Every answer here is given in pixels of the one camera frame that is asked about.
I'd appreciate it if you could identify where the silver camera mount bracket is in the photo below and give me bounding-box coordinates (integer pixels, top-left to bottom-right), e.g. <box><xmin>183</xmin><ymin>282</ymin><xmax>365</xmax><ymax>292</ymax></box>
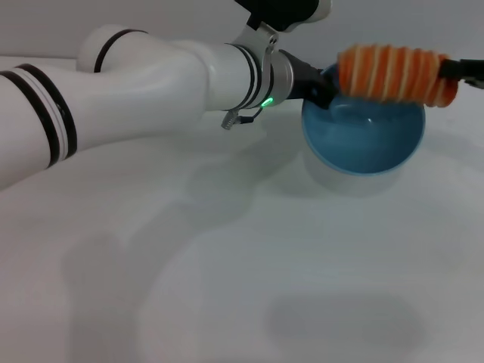
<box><xmin>229</xmin><ymin>21</ymin><xmax>281</xmax><ymax>65</ymax></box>

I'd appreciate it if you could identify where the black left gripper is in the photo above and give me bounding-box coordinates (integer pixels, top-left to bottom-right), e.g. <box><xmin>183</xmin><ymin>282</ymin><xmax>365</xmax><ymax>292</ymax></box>
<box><xmin>287</xmin><ymin>50</ymin><xmax>340</xmax><ymax>111</ymax></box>

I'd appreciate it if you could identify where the black silver wrist camera box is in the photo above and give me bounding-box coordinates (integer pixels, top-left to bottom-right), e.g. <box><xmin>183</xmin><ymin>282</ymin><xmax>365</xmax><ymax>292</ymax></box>
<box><xmin>234</xmin><ymin>0</ymin><xmax>334</xmax><ymax>34</ymax></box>

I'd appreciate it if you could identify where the thin cable with silver plug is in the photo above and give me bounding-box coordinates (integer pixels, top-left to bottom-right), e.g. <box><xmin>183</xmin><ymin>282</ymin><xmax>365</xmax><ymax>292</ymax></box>
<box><xmin>221</xmin><ymin>107</ymin><xmax>265</xmax><ymax>132</ymax></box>

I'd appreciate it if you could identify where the blue bowl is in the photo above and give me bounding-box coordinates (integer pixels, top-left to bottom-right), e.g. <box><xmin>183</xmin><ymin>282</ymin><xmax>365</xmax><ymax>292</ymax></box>
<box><xmin>301</xmin><ymin>62</ymin><xmax>427</xmax><ymax>178</ymax></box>

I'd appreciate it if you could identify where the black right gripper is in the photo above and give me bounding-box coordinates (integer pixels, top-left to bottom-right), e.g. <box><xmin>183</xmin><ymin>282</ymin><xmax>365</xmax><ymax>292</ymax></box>
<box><xmin>437</xmin><ymin>54</ymin><xmax>484</xmax><ymax>83</ymax></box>

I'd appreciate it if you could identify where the orange striped toy bread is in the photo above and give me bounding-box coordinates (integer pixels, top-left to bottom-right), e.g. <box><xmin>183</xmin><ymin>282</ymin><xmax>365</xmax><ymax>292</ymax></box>
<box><xmin>337</xmin><ymin>43</ymin><xmax>460</xmax><ymax>110</ymax></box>

